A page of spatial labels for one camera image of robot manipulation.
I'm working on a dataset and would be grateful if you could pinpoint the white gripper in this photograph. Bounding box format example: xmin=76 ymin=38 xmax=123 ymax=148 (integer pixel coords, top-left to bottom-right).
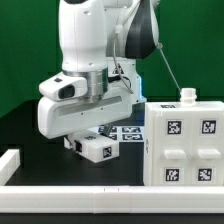
xmin=38 ymin=89 xmax=132 ymax=150

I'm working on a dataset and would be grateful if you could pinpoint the white cabinet top block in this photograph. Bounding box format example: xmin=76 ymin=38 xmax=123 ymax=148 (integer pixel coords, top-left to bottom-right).
xmin=69 ymin=130 xmax=119 ymax=163

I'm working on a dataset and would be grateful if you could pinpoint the white cabinet door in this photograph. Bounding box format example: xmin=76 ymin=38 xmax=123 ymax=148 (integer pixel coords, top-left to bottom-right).
xmin=192 ymin=111 xmax=224 ymax=186
xmin=153 ymin=112 xmax=190 ymax=186

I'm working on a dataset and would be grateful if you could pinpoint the white cabinet body box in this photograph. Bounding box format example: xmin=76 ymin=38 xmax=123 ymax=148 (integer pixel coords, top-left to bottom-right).
xmin=143 ymin=88 xmax=224 ymax=186

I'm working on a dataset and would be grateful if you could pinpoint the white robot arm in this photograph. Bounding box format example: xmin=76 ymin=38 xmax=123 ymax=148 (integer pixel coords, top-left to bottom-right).
xmin=38 ymin=0 xmax=160 ymax=139

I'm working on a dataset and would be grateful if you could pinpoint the white marker base plate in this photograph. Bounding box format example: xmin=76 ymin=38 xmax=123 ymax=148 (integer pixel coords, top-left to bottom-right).
xmin=96 ymin=125 xmax=146 ymax=143

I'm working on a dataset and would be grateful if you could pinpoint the white U-shaped fence frame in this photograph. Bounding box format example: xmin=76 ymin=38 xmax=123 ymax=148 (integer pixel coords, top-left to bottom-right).
xmin=0 ymin=149 xmax=224 ymax=213

